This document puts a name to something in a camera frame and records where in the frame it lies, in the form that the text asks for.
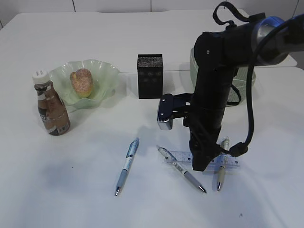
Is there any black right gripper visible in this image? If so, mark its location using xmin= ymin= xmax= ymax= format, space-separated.
xmin=184 ymin=31 xmax=238 ymax=171

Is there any clear plastic ruler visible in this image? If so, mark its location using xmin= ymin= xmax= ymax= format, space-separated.
xmin=170 ymin=151 xmax=242 ymax=172

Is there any beige ballpoint pen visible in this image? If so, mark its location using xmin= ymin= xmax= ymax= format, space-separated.
xmin=217 ymin=137 xmax=229 ymax=191

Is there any brown bread roll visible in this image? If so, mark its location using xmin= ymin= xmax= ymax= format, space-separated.
xmin=70 ymin=68 xmax=94 ymax=98

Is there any brown coffee bottle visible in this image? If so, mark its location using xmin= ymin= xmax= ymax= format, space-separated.
xmin=32 ymin=70 xmax=70 ymax=136

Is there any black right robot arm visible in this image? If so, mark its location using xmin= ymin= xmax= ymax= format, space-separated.
xmin=184 ymin=15 xmax=304 ymax=171

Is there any grey white ballpoint pen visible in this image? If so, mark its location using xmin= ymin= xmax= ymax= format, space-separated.
xmin=157 ymin=146 xmax=207 ymax=194

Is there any green plastic woven basket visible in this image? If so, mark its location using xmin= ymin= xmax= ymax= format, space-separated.
xmin=190 ymin=48 xmax=248 ymax=106

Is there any blue white ballpoint pen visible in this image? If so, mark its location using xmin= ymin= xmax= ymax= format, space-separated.
xmin=115 ymin=138 xmax=140 ymax=196

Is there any black pen holder box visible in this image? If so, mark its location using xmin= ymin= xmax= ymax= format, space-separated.
xmin=137 ymin=54 xmax=163 ymax=99

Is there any green wavy glass plate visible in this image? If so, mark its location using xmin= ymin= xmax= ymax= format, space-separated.
xmin=49 ymin=59 xmax=120 ymax=113

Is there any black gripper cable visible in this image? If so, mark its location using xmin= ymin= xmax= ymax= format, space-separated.
xmin=212 ymin=1 xmax=304 ymax=157

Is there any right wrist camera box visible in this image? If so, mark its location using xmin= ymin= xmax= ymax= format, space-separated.
xmin=157 ymin=93 xmax=192 ymax=130

